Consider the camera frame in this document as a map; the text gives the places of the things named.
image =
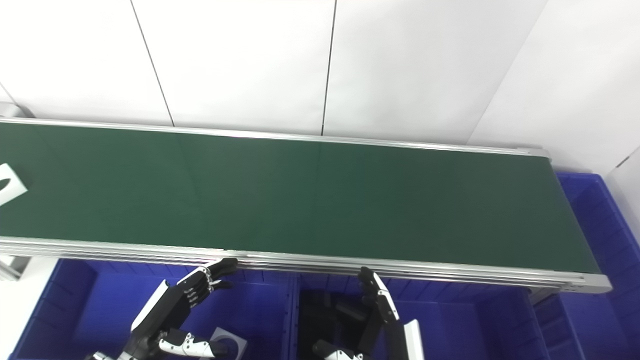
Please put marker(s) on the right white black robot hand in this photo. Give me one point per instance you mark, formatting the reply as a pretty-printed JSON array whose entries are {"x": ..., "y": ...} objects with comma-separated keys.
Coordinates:
[{"x": 387, "y": 312}]

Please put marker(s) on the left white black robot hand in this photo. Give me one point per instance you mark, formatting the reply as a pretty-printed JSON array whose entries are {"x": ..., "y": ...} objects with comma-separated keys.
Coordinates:
[{"x": 172, "y": 300}]

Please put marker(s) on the white part with hole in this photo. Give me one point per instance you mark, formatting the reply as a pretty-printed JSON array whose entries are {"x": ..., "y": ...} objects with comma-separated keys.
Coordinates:
[
  {"x": 235, "y": 345},
  {"x": 12, "y": 189}
]

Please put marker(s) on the blue plastic bin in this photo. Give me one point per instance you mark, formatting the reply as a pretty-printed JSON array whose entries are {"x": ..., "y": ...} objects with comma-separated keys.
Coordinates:
[
  {"x": 475, "y": 325},
  {"x": 610, "y": 280},
  {"x": 90, "y": 310}
]

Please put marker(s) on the green conveyor belt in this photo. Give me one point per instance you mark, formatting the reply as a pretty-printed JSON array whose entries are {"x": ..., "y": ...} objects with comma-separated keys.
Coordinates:
[
  {"x": 310, "y": 200},
  {"x": 300, "y": 261}
]

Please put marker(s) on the aluminium conveyor leg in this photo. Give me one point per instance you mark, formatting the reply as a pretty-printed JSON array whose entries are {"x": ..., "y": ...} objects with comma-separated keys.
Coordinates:
[{"x": 12, "y": 267}]

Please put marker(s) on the grey conveyor end housing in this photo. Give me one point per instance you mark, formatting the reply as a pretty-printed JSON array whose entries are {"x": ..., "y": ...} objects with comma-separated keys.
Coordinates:
[{"x": 7, "y": 110}]

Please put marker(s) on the black parts pile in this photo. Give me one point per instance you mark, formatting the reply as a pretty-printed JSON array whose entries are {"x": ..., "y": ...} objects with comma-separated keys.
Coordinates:
[{"x": 330, "y": 315}]

